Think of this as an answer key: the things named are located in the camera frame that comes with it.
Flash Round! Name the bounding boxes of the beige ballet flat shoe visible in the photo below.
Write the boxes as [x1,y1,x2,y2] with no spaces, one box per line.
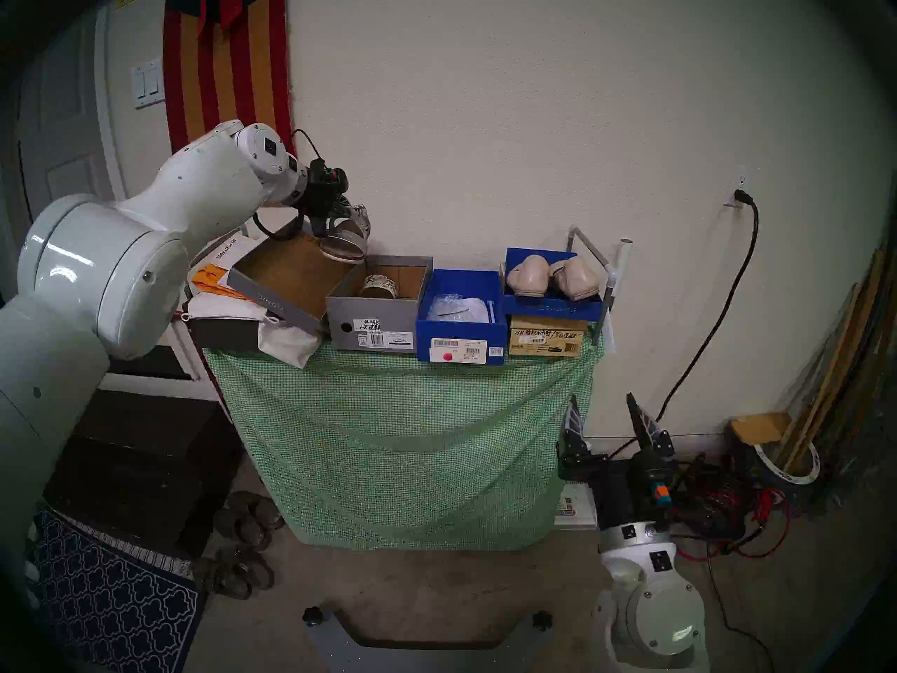
[506,254,554,297]
[550,256,603,301]

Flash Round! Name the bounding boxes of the blue white patterned rug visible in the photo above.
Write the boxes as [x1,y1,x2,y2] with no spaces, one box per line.
[25,507,207,673]

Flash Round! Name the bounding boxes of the orange cloth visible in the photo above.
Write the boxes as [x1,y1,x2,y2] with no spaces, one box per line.
[191,264,246,301]

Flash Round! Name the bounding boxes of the white paper leaflet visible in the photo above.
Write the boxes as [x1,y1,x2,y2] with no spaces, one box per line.
[188,233,260,290]

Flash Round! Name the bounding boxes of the dark brown shoe box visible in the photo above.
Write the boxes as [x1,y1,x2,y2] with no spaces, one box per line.
[186,318,261,353]

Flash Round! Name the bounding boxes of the red loose cables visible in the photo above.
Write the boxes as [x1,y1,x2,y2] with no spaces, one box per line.
[676,486,793,560]

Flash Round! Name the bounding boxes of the grey pipe rack frame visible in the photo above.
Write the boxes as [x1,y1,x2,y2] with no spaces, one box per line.
[566,226,634,348]

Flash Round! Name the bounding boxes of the blue shoe box lid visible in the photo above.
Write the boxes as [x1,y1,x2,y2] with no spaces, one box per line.
[502,247,608,322]

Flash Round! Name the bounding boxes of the clear plastic bag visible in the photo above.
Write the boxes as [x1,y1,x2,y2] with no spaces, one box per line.
[427,293,491,323]

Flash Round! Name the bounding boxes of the red yellow striped wall flag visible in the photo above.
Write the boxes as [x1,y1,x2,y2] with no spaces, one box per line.
[163,0,295,154]

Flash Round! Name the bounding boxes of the black red power cable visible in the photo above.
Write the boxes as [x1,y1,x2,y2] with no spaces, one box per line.
[606,191,759,462]

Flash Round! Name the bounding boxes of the blue shoe box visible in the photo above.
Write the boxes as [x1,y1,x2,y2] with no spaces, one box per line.
[416,269,508,366]

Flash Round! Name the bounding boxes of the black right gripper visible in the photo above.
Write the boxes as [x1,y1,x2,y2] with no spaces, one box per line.
[557,393,677,532]

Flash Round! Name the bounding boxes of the brown slipper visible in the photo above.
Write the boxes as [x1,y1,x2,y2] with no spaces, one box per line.
[226,491,285,530]
[212,508,272,551]

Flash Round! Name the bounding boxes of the yellow padded envelope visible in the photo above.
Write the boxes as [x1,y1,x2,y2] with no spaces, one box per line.
[730,411,791,447]

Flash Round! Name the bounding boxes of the blue bucket with white rim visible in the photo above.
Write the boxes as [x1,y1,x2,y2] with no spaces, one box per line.
[729,433,821,501]

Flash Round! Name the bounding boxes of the bundle of wooden sticks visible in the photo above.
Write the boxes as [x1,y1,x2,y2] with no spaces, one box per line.
[778,247,897,469]

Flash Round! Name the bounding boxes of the white drawstring dust bag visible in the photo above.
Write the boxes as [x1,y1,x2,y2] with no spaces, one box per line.
[181,292,281,323]

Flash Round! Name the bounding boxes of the grey cardboard shoe box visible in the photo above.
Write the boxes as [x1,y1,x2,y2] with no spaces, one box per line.
[325,255,434,354]

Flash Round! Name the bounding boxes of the dark brown wooden steps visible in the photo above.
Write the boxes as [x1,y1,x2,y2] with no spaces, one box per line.
[42,391,242,560]

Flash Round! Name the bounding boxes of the olive strap sandal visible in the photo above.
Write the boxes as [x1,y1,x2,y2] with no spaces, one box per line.
[191,557,253,600]
[216,544,275,590]

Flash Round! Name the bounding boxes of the white panel door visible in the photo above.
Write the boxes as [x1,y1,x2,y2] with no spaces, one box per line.
[14,6,127,203]

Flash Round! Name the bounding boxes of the grey Vionic shoe box lid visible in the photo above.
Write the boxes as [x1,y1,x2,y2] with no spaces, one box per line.
[226,224,358,336]

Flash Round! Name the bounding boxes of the black cable reel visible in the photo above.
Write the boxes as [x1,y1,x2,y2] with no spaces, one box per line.
[673,454,747,543]

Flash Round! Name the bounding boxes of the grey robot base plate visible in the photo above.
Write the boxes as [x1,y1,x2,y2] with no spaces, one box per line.
[303,606,554,673]

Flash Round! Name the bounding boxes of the white flat box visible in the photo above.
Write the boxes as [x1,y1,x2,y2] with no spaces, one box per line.
[554,482,598,529]

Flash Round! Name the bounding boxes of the white light switch plate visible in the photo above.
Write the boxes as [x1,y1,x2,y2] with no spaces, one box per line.
[131,58,167,110]

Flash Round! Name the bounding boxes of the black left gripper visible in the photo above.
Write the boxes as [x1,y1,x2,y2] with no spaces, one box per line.
[300,158,358,238]

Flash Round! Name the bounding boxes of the tan cardboard shoe box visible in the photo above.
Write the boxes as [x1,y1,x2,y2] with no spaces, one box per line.
[508,315,588,358]

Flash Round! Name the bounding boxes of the green checkered tablecloth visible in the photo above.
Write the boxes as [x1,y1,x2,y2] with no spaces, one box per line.
[203,328,605,552]

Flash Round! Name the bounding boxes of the white cloth dust bag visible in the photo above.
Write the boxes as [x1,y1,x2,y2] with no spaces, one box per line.
[256,318,324,369]

